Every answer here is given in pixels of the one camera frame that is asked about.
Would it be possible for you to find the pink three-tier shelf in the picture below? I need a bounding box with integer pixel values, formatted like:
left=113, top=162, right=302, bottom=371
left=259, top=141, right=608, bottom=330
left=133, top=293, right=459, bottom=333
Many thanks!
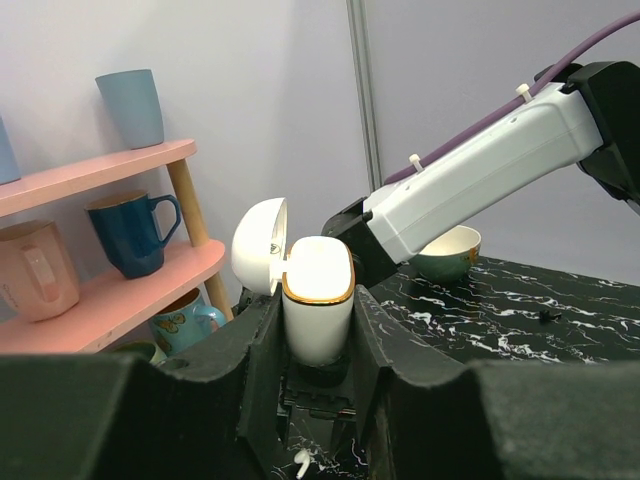
left=1, top=139, right=231, bottom=354

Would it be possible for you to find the light blue cup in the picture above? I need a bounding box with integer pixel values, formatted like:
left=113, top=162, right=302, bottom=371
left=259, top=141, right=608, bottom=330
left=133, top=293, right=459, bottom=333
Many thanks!
left=95, top=69, right=165, bottom=150
left=0, top=118, right=21, bottom=185

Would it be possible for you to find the left light blue cup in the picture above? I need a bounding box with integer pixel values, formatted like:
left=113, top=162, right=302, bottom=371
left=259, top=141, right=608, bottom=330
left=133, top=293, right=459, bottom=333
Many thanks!
left=0, top=118, right=21, bottom=185

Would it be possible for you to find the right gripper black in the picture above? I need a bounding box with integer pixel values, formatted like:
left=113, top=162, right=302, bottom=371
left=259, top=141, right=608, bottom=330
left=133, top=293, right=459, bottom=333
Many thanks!
left=279, top=353, right=356, bottom=458

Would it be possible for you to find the dark blue mug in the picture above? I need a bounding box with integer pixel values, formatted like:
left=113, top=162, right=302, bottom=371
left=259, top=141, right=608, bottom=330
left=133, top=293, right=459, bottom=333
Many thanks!
left=85, top=190, right=182, bottom=280

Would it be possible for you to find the white earbud charging case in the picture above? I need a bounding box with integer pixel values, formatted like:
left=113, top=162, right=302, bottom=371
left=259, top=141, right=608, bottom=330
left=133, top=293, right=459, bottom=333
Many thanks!
left=231, top=198, right=356, bottom=367

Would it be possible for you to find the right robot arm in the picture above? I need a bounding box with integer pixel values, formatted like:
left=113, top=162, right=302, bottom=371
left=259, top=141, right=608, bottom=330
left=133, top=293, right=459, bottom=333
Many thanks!
left=322, top=61, right=639, bottom=462

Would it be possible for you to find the small black clip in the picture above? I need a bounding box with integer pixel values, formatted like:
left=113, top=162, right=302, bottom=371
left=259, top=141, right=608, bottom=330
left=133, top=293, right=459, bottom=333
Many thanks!
left=538, top=310, right=562, bottom=324

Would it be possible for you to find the pink mug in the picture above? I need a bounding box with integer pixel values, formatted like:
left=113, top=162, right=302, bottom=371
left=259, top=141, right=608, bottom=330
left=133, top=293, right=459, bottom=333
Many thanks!
left=1, top=220, right=80, bottom=323

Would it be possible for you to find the light blue butterfly mug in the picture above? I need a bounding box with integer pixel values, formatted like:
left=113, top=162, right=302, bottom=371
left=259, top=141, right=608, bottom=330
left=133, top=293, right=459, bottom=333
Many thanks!
left=148, top=288, right=227, bottom=357

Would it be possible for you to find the cream bowl green outside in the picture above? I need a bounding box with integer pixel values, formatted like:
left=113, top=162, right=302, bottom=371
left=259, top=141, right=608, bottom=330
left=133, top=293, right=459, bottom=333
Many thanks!
left=409, top=225, right=482, bottom=284

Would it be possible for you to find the white earbud upper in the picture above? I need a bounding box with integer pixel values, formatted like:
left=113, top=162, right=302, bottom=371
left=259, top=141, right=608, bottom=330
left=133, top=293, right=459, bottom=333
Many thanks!
left=294, top=449, right=311, bottom=480

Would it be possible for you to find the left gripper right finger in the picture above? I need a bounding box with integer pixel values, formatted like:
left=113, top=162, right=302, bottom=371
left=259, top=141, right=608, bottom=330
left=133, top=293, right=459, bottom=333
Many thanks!
left=352, top=287, right=639, bottom=479

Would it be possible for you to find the right light blue cup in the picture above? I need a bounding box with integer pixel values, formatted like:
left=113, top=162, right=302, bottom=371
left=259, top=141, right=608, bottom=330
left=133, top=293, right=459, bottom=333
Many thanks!
left=95, top=69, right=165, bottom=150

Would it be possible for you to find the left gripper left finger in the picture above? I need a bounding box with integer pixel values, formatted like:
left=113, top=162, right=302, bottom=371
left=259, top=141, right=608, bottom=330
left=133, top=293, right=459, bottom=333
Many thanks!
left=1, top=296, right=282, bottom=479

